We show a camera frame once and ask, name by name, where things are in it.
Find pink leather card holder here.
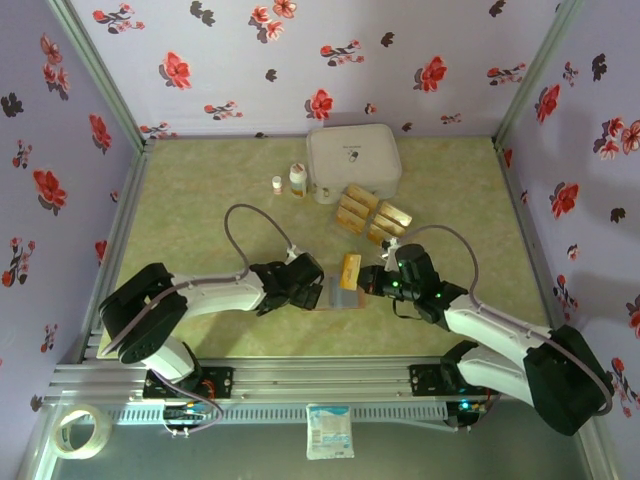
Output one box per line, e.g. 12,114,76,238
308,276,367,312

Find white zip medicine case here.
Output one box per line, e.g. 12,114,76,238
305,123,404,205

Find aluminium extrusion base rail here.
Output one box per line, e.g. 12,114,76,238
48,355,501,402

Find white slotted cable duct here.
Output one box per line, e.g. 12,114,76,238
107,403,449,424

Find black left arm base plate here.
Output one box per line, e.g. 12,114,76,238
142,366,237,401

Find white blue wipes packet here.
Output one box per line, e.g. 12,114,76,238
305,402,357,462

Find white bottle brown label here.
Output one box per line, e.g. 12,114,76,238
288,162,308,200

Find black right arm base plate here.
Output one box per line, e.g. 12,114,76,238
408,363,496,397

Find aluminium frame post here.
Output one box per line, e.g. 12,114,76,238
45,0,157,149

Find clear tape roll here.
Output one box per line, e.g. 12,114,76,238
52,404,114,461

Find gold VIP card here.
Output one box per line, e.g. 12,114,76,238
377,200,414,227
372,213,409,237
334,206,369,236
338,194,372,220
339,251,363,292
344,183,381,209
365,224,397,247

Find aluminium table side rail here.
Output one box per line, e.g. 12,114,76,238
492,137,559,334
79,138,157,364

